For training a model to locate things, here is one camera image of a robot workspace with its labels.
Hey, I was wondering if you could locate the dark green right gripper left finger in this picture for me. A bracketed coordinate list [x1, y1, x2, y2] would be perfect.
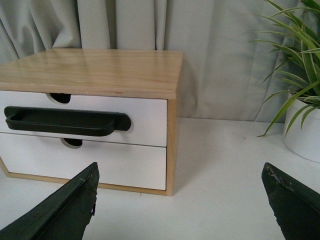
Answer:
[0, 162, 100, 240]

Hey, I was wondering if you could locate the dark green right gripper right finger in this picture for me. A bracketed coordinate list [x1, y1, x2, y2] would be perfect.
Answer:
[261, 162, 320, 240]

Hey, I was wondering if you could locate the black drawer handle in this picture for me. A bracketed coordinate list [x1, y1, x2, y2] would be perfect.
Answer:
[4, 106, 132, 137]

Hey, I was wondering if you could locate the white drawer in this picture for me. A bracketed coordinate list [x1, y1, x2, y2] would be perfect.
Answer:
[0, 133, 167, 190]
[0, 90, 167, 147]

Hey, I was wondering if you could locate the wooden drawer cabinet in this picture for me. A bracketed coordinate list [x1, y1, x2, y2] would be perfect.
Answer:
[0, 48, 183, 196]

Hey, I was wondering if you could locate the white plant pot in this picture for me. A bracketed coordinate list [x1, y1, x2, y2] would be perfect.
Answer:
[283, 99, 320, 163]

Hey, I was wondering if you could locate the green spider plant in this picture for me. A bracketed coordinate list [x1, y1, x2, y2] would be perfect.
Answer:
[262, 0, 320, 136]

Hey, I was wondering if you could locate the grey curtain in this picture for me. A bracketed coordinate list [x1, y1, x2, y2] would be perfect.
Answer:
[0, 0, 320, 124]

